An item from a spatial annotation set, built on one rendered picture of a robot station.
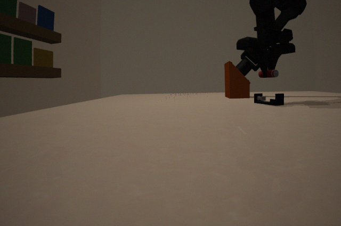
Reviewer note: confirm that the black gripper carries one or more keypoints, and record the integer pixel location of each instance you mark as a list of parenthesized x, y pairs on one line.
[(265, 55)]

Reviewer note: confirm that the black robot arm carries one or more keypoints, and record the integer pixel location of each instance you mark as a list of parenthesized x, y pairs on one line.
[(264, 10)]

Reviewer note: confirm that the red cylindrical battery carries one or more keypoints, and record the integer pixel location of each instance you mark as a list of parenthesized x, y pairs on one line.
[(270, 73)]

